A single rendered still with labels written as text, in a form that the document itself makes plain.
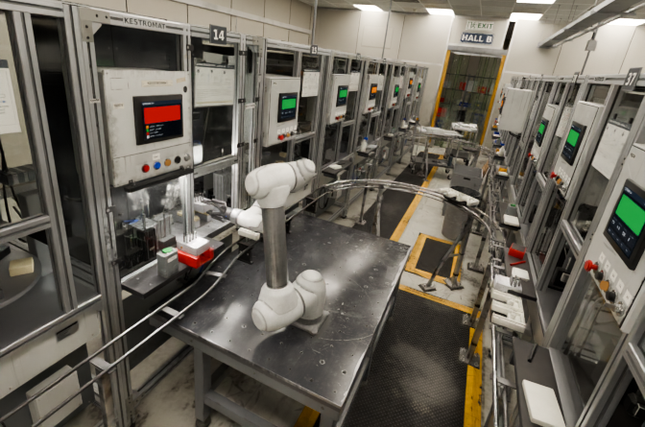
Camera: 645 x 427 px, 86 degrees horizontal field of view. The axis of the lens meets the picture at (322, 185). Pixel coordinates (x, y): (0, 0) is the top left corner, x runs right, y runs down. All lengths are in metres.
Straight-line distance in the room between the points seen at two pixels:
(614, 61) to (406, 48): 4.49
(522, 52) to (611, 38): 1.65
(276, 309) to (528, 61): 8.91
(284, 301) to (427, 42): 8.86
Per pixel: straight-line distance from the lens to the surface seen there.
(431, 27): 9.94
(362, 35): 10.35
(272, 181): 1.42
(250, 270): 2.25
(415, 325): 3.12
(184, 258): 1.90
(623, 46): 10.11
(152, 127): 1.66
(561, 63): 9.88
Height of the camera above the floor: 1.95
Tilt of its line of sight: 20 degrees down
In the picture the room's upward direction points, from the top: 7 degrees clockwise
